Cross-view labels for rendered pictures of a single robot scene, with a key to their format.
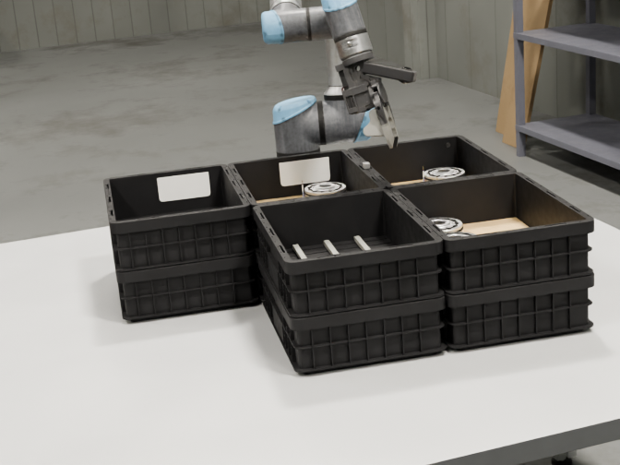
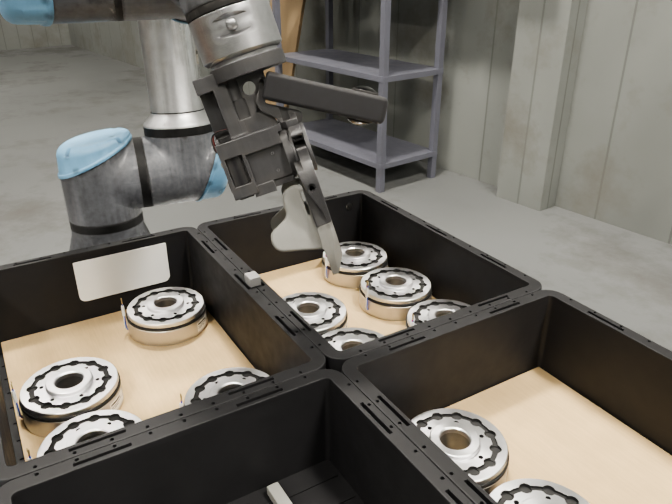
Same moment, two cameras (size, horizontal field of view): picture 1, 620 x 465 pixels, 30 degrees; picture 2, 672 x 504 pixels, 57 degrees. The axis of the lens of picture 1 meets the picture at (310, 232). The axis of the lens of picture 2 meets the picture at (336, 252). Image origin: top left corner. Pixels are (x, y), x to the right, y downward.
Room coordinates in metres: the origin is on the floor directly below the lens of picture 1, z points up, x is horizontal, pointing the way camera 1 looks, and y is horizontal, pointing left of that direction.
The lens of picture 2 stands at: (1.95, 0.00, 1.29)
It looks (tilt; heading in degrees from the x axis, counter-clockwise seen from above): 26 degrees down; 339
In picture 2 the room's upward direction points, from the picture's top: straight up
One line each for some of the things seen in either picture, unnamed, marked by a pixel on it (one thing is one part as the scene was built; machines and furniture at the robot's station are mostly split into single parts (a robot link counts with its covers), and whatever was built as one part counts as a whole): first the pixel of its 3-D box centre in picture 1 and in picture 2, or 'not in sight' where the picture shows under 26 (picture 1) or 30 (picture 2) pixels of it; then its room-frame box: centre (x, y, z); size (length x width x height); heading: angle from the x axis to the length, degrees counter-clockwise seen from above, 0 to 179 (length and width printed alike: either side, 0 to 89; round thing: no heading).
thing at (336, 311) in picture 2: not in sight; (308, 312); (2.62, -0.22, 0.86); 0.10 x 0.10 x 0.01
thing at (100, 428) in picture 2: not in sight; (92, 442); (2.46, 0.05, 0.86); 0.05 x 0.05 x 0.01
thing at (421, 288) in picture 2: not in sight; (395, 284); (2.65, -0.36, 0.86); 0.10 x 0.10 x 0.01
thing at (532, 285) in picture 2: (427, 163); (352, 260); (2.63, -0.29, 0.92); 0.40 x 0.30 x 0.02; 10
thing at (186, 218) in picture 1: (172, 196); not in sight; (2.53, 0.30, 0.92); 0.40 x 0.30 x 0.02; 10
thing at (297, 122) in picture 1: (298, 123); (103, 174); (2.98, 0.01, 0.96); 0.13 x 0.12 x 0.14; 90
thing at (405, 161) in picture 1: (428, 184); (352, 293); (2.63, -0.29, 0.87); 0.40 x 0.30 x 0.11; 10
